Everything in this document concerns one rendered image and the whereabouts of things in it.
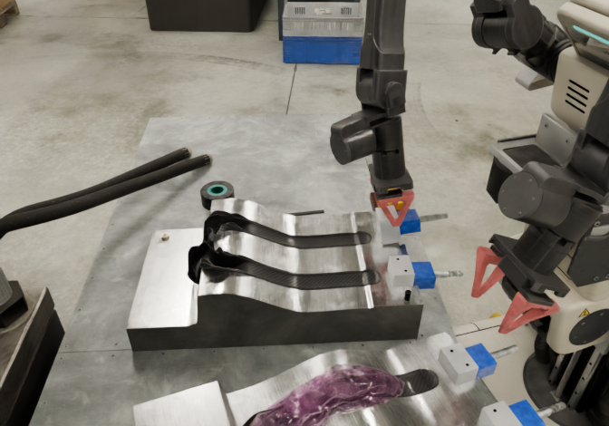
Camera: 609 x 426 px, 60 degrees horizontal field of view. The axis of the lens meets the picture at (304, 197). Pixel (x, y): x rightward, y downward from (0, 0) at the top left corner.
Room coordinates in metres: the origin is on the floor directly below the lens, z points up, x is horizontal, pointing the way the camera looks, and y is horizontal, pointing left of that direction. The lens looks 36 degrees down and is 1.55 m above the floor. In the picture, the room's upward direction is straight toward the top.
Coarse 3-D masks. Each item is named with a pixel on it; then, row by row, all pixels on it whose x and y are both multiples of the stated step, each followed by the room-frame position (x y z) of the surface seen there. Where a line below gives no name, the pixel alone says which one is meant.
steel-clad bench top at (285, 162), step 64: (192, 128) 1.39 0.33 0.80; (256, 128) 1.39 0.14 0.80; (320, 128) 1.39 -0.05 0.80; (192, 192) 1.06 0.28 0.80; (256, 192) 1.06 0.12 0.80; (320, 192) 1.06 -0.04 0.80; (128, 256) 0.83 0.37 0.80; (448, 320) 0.66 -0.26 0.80; (64, 384) 0.52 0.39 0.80; (128, 384) 0.52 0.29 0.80; (192, 384) 0.52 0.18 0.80
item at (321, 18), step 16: (288, 16) 4.28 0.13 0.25; (304, 16) 4.28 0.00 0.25; (320, 16) 4.27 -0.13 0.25; (336, 16) 4.27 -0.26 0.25; (352, 16) 4.27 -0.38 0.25; (288, 32) 3.90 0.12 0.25; (304, 32) 3.90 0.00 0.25; (320, 32) 3.90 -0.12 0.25; (336, 32) 3.90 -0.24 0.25; (352, 32) 3.89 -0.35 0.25
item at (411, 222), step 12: (384, 216) 0.78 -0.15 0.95; (396, 216) 0.77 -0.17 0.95; (408, 216) 0.79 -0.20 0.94; (432, 216) 0.79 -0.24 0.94; (444, 216) 0.79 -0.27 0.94; (384, 228) 0.76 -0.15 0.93; (396, 228) 0.76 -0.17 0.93; (408, 228) 0.77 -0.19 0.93; (384, 240) 0.76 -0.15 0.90; (396, 240) 0.76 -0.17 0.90
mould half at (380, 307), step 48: (192, 240) 0.81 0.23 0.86; (240, 240) 0.73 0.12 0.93; (144, 288) 0.68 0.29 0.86; (192, 288) 0.68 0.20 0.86; (240, 288) 0.61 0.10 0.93; (288, 288) 0.65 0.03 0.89; (336, 288) 0.65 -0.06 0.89; (384, 288) 0.65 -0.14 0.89; (144, 336) 0.59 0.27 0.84; (192, 336) 0.59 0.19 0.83; (240, 336) 0.60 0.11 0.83; (288, 336) 0.60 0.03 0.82; (336, 336) 0.60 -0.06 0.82; (384, 336) 0.61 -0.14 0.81
